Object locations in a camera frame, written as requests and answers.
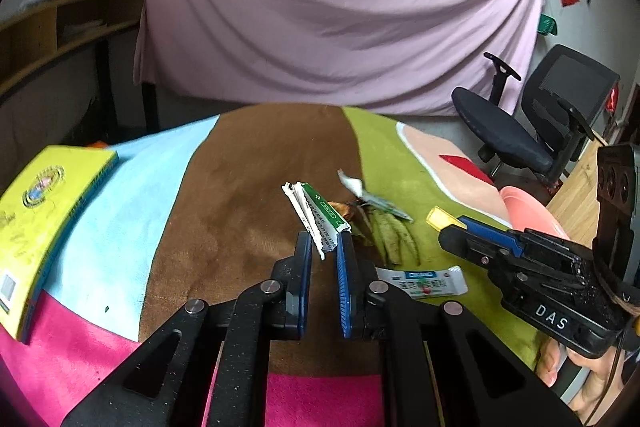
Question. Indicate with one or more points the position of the red foil packet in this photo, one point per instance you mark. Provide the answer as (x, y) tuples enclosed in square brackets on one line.
[(613, 99)]

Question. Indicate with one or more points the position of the pink hanging sheet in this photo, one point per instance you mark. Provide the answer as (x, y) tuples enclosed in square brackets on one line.
[(325, 7)]

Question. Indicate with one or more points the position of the white sachet red green print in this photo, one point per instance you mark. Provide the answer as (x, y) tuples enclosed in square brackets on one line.
[(425, 283)]

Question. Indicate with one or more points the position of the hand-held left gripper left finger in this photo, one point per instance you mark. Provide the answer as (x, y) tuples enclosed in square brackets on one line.
[(302, 279)]

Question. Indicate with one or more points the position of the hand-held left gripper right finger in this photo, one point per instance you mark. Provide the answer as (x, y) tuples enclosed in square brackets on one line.
[(345, 279)]

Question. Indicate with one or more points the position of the yellow book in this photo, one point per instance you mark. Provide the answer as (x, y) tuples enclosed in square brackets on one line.
[(45, 227)]

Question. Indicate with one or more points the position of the colourful patchwork blanket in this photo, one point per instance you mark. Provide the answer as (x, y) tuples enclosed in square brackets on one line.
[(225, 187)]

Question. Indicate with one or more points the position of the person's right hand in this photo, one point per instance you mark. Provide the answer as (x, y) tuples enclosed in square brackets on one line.
[(585, 382)]

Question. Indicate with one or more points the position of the wooden shelf desk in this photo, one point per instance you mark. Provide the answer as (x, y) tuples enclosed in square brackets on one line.
[(60, 32)]

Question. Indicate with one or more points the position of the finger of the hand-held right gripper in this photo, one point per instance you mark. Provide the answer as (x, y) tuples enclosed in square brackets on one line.
[(492, 234), (470, 247)]

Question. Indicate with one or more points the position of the white green wrapper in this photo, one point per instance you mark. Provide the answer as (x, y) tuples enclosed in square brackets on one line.
[(380, 202)]

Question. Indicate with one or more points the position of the banana peel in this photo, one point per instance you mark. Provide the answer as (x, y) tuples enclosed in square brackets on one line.
[(392, 234)]

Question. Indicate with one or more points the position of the green white torn carton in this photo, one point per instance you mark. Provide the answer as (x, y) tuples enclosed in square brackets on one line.
[(320, 214)]

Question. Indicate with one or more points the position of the pink plate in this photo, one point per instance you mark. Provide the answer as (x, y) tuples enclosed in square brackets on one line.
[(530, 212)]

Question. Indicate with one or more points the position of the black office chair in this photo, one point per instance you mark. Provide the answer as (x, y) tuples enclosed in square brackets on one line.
[(505, 132)]

